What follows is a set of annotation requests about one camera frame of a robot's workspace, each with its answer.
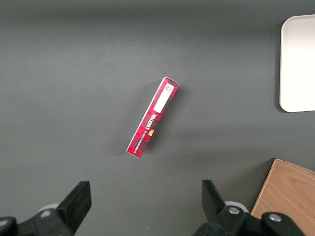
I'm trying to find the cream plastic tray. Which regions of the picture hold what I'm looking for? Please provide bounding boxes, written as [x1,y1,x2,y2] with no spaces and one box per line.
[279,14,315,113]

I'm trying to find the red tartan shortbread box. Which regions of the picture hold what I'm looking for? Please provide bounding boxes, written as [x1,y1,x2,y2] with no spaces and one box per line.
[126,76,180,160]

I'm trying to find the wooden drawer cabinet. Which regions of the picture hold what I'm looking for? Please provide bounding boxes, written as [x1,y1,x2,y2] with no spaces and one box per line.
[250,158,315,236]

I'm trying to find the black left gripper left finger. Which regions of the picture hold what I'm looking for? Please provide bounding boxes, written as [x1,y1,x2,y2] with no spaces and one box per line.
[0,181,92,236]

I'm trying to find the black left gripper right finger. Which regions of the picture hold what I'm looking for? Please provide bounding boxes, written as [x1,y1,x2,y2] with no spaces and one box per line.
[191,179,306,236]

